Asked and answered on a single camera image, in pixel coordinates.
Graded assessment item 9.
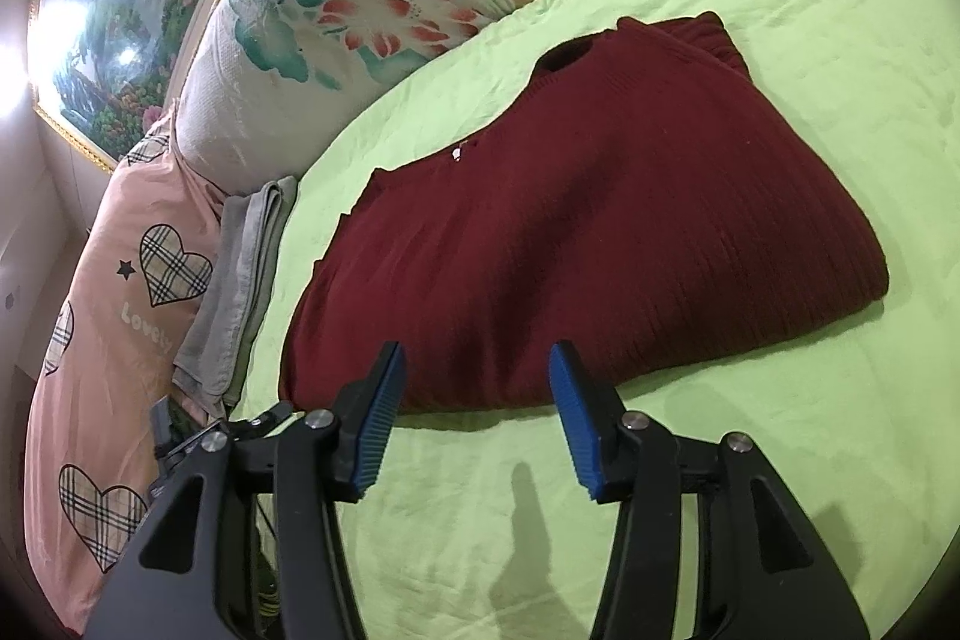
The light green bed sheet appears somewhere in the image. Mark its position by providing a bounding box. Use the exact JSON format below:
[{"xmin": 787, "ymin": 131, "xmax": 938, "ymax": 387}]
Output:
[{"xmin": 232, "ymin": 0, "xmax": 960, "ymax": 640}]

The pink heart-print pillow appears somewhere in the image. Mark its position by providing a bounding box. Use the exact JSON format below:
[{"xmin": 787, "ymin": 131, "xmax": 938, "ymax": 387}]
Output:
[{"xmin": 22, "ymin": 111, "xmax": 233, "ymax": 633}]

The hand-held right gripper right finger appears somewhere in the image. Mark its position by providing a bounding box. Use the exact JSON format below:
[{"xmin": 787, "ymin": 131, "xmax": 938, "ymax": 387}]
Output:
[{"xmin": 546, "ymin": 340, "xmax": 871, "ymax": 640}]

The framed landscape painting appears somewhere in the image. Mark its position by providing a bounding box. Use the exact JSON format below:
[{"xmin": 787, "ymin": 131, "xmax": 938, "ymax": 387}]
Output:
[{"xmin": 30, "ymin": 0, "xmax": 338, "ymax": 172}]

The maroon hooded sweater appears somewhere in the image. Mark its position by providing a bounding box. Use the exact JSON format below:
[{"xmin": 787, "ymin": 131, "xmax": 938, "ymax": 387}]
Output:
[{"xmin": 281, "ymin": 10, "xmax": 892, "ymax": 416}]

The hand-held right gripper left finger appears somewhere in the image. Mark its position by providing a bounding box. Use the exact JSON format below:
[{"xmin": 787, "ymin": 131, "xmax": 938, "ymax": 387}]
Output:
[{"xmin": 82, "ymin": 340, "xmax": 410, "ymax": 640}]

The grey folded cloth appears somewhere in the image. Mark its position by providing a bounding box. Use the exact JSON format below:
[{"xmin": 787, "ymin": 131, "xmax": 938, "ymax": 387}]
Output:
[{"xmin": 172, "ymin": 175, "xmax": 301, "ymax": 420}]

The white floral quilt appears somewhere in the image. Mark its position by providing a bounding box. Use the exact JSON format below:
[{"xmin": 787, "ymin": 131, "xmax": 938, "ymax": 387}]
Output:
[{"xmin": 176, "ymin": 0, "xmax": 796, "ymax": 195}]

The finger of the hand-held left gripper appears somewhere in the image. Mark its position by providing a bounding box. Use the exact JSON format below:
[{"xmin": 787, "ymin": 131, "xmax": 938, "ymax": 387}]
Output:
[
  {"xmin": 171, "ymin": 401, "xmax": 295, "ymax": 461},
  {"xmin": 150, "ymin": 396, "xmax": 173, "ymax": 457}
]

